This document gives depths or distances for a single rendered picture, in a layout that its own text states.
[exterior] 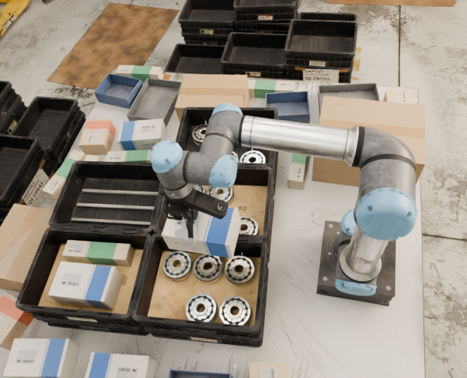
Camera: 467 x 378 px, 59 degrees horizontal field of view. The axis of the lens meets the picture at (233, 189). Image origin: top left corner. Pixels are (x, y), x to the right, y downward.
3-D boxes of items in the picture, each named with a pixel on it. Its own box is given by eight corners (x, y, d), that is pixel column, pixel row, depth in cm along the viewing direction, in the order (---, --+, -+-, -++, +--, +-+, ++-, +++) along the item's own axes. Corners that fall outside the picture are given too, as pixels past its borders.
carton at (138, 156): (162, 157, 192) (158, 149, 187) (160, 168, 189) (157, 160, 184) (112, 159, 195) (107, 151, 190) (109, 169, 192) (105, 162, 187)
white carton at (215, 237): (241, 223, 128) (238, 208, 121) (233, 258, 122) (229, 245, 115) (179, 214, 132) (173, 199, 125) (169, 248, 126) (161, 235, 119)
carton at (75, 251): (135, 250, 152) (130, 244, 147) (131, 266, 149) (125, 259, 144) (74, 247, 156) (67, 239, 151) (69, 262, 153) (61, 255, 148)
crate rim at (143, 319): (266, 242, 140) (266, 239, 138) (259, 334, 124) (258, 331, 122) (153, 235, 146) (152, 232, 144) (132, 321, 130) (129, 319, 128)
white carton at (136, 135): (123, 154, 196) (117, 141, 189) (127, 134, 203) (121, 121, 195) (165, 151, 194) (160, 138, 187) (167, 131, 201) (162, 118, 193)
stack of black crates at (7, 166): (32, 178, 267) (-9, 132, 230) (74, 184, 261) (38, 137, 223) (1, 233, 246) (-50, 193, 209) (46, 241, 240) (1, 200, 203)
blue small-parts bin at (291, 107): (307, 101, 201) (308, 90, 195) (309, 124, 193) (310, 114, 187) (266, 103, 203) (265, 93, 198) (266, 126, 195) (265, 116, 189)
